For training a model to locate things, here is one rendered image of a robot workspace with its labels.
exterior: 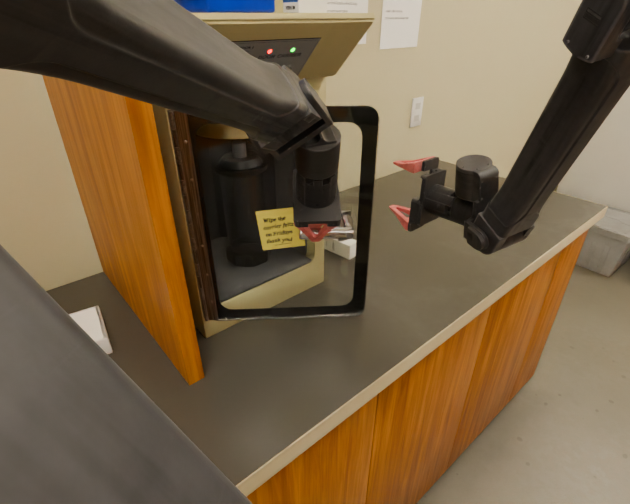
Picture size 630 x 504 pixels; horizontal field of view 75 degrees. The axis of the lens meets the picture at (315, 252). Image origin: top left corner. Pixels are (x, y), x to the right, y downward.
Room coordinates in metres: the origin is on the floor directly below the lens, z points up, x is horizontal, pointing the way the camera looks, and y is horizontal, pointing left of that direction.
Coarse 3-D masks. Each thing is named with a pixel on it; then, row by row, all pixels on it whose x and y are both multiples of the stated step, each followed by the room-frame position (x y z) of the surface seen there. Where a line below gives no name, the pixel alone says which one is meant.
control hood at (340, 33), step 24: (216, 24) 0.56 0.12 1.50; (240, 24) 0.58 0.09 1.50; (264, 24) 0.61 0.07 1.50; (288, 24) 0.64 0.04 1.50; (312, 24) 0.66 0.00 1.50; (336, 24) 0.70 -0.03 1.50; (360, 24) 0.73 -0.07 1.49; (336, 48) 0.75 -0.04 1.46; (312, 72) 0.76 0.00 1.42; (336, 72) 0.81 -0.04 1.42
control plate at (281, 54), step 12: (252, 48) 0.63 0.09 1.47; (264, 48) 0.64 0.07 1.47; (276, 48) 0.66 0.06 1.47; (288, 48) 0.67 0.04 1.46; (300, 48) 0.69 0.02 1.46; (312, 48) 0.71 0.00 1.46; (264, 60) 0.66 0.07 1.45; (276, 60) 0.68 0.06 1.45; (288, 60) 0.70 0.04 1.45; (300, 60) 0.71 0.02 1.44
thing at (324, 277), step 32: (192, 128) 0.62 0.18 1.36; (224, 128) 0.62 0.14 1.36; (352, 128) 0.63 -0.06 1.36; (224, 160) 0.62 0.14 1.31; (256, 160) 0.62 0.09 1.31; (288, 160) 0.63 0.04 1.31; (352, 160) 0.63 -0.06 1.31; (224, 192) 0.62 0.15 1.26; (256, 192) 0.62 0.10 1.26; (288, 192) 0.63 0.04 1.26; (352, 192) 0.63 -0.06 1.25; (224, 224) 0.62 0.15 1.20; (256, 224) 0.62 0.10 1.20; (224, 256) 0.62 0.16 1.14; (256, 256) 0.62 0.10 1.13; (288, 256) 0.63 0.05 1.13; (320, 256) 0.63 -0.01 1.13; (352, 256) 0.63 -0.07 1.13; (224, 288) 0.62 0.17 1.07; (256, 288) 0.62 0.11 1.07; (288, 288) 0.63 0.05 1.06; (320, 288) 0.63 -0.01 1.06; (352, 288) 0.63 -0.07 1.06; (224, 320) 0.62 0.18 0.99
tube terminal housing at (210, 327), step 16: (320, 80) 0.82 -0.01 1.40; (320, 96) 0.82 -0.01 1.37; (160, 112) 0.64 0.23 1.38; (160, 128) 0.65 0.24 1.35; (160, 144) 0.66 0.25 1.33; (176, 176) 0.63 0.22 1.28; (176, 192) 0.64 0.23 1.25; (176, 208) 0.65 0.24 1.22; (176, 224) 0.66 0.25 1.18; (192, 256) 0.62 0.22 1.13; (192, 272) 0.63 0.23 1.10; (192, 288) 0.64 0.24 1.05; (192, 304) 0.65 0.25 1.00; (208, 320) 0.63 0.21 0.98; (240, 320) 0.68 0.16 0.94; (208, 336) 0.63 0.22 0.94
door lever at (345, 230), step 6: (342, 216) 0.63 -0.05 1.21; (348, 216) 0.63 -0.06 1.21; (342, 222) 0.63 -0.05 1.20; (348, 222) 0.62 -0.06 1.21; (312, 228) 0.59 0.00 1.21; (318, 228) 0.59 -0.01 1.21; (336, 228) 0.59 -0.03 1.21; (342, 228) 0.59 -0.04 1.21; (348, 228) 0.59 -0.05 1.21; (300, 234) 0.58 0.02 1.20; (330, 234) 0.58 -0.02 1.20; (336, 234) 0.58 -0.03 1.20; (342, 234) 0.58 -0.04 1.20; (348, 234) 0.58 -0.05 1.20
